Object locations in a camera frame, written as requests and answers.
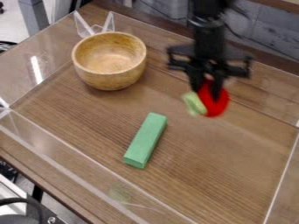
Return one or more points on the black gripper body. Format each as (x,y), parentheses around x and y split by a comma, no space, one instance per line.
(210,54)

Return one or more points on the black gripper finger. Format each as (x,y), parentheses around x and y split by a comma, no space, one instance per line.
(217,85)
(197,78)

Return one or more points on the red plush strawberry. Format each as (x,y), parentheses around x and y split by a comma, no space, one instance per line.
(201,103)

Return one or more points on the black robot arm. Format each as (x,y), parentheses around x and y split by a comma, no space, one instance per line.
(207,14)

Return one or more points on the wooden bowl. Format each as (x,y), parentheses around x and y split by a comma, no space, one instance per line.
(110,60)

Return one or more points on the green rectangular block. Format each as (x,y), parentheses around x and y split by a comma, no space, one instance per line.
(147,136)

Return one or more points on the clear acrylic tray enclosure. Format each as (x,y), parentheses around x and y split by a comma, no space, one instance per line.
(99,127)

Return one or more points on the black metal bracket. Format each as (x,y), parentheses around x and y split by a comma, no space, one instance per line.
(37,211)

